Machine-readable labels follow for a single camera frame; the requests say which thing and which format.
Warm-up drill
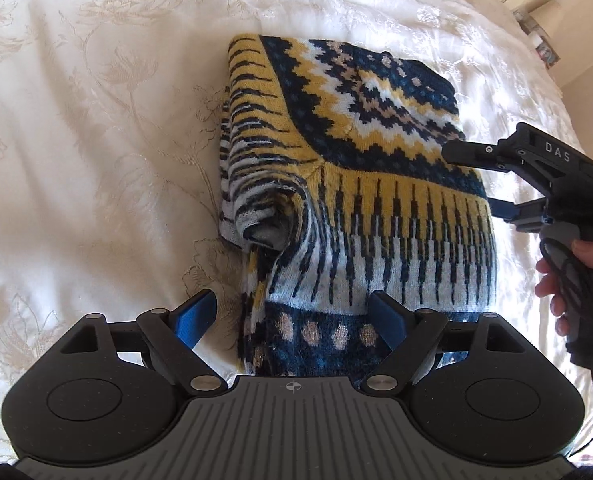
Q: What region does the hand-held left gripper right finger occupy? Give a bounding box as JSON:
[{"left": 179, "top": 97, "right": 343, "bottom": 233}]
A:
[{"left": 365, "top": 290, "right": 516, "bottom": 394}]

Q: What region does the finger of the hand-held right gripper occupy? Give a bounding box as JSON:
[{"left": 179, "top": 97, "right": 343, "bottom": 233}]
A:
[
  {"left": 486, "top": 198, "right": 548, "bottom": 222},
  {"left": 441, "top": 139, "right": 516, "bottom": 173}
]

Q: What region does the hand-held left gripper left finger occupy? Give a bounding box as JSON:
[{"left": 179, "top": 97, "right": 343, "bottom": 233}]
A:
[{"left": 59, "top": 289, "right": 230, "bottom": 397}]

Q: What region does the patterned knit sweater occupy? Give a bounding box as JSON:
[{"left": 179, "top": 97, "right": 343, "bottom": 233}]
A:
[{"left": 218, "top": 34, "right": 498, "bottom": 378}]

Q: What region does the person's right hand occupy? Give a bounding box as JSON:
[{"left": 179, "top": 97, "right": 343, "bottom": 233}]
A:
[{"left": 535, "top": 239, "right": 593, "bottom": 317}]

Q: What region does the bedside shelf with small jars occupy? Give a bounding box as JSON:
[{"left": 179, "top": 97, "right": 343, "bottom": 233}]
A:
[{"left": 512, "top": 4, "right": 563, "bottom": 70}]

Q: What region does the cream embroidered bedspread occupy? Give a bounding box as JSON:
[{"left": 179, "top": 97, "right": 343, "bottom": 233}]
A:
[{"left": 0, "top": 0, "right": 593, "bottom": 467}]

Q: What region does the black cable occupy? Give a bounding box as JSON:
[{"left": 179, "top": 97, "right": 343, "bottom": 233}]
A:
[{"left": 539, "top": 237, "right": 593, "bottom": 423}]

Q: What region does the small picture frame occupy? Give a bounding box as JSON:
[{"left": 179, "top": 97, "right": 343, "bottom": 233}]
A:
[{"left": 535, "top": 35, "right": 562, "bottom": 70}]

